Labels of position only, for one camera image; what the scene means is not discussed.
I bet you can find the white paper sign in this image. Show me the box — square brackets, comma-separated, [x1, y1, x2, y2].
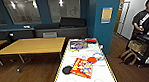
[42, 31, 58, 39]

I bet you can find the brown floor bag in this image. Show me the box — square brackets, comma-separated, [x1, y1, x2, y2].
[118, 48, 139, 67]

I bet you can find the tan wicker basket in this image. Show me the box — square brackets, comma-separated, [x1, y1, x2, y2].
[127, 39, 144, 54]

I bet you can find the colourful puzzle box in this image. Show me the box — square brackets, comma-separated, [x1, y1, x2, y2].
[67, 38, 89, 51]

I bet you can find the flat red box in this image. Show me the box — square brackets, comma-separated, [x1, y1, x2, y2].
[85, 37, 99, 44]

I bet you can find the grey sofa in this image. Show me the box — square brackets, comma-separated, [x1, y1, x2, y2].
[33, 15, 89, 42]

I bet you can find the black bowl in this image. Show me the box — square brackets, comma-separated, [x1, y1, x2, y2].
[61, 64, 74, 76]

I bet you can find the black chair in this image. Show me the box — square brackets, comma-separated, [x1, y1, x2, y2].
[7, 32, 17, 45]

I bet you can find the yellow air hockey table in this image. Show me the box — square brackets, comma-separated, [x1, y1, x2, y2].
[48, 35, 120, 82]

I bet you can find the orange snack box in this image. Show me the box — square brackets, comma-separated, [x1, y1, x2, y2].
[69, 56, 95, 80]

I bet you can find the person in black shirt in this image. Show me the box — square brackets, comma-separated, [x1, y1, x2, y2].
[130, 0, 149, 42]

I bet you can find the white wall outlet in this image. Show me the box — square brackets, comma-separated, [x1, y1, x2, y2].
[99, 43, 105, 50]

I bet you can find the brown wooden door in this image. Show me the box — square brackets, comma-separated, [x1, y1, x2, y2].
[113, 0, 128, 36]

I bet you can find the clear bowl blue rim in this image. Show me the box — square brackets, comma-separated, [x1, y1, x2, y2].
[92, 51, 105, 63]

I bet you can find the long dark grey bench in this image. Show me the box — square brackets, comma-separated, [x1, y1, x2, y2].
[0, 26, 36, 43]

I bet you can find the yellow notice board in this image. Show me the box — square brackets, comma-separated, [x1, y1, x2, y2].
[100, 7, 114, 24]

